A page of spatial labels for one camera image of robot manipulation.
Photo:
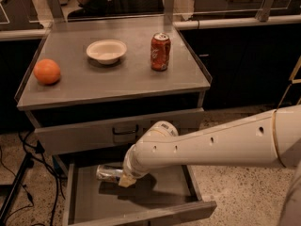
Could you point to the red soda can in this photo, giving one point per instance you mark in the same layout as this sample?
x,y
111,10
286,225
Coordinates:
x,y
159,51

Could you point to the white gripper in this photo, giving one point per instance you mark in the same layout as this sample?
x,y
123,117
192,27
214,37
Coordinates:
x,y
134,170

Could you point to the open middle drawer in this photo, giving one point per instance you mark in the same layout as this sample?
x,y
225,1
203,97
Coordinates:
x,y
164,197

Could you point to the orange fruit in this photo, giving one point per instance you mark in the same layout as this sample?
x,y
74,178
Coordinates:
x,y
47,71

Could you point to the white paper bowl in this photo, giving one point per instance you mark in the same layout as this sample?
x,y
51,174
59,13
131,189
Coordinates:
x,y
107,52

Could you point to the silver blue redbull can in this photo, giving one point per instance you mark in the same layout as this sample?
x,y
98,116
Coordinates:
x,y
109,174

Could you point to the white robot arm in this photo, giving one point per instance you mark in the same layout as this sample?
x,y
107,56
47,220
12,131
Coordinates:
x,y
271,138

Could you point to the grey metal drawer cabinet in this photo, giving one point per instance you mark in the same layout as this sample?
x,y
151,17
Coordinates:
x,y
90,91

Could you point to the black tripod leg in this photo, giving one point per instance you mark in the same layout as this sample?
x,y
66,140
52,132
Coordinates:
x,y
14,187

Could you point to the closed upper drawer with handle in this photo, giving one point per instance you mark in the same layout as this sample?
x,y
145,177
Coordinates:
x,y
78,137

